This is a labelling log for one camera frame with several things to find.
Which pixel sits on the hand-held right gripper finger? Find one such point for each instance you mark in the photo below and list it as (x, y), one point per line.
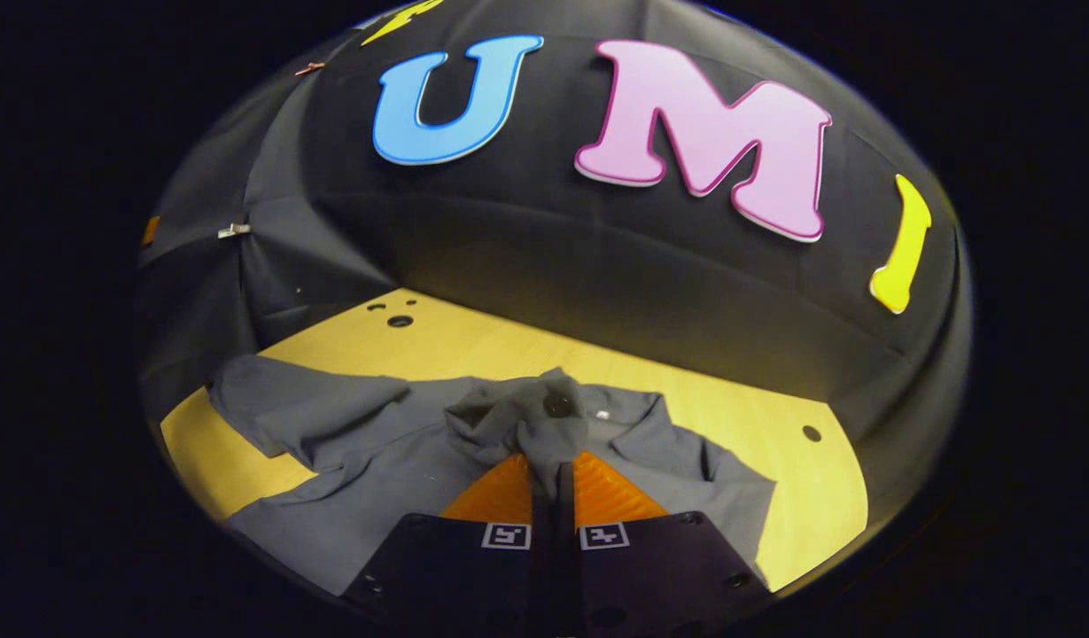
(546, 576)
(567, 576)

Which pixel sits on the pink cloth clip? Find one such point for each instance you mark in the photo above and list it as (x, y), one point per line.
(309, 68)

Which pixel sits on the white cloth clip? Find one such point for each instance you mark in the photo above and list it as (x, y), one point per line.
(234, 230)

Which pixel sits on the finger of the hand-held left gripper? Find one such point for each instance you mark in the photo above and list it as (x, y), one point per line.
(151, 230)

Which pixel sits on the grey button shirt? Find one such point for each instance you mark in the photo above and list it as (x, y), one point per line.
(376, 478)

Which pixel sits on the black backdrop cloth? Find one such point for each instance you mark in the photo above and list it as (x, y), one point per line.
(597, 266)

